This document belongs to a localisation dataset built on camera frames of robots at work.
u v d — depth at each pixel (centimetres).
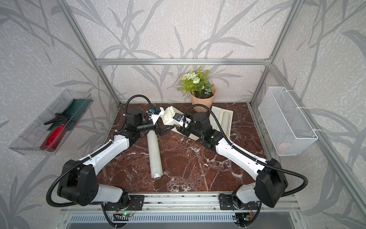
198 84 93
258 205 73
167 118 73
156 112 66
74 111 68
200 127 56
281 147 72
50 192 38
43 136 64
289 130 61
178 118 61
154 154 87
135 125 64
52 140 58
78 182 42
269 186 41
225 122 101
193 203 75
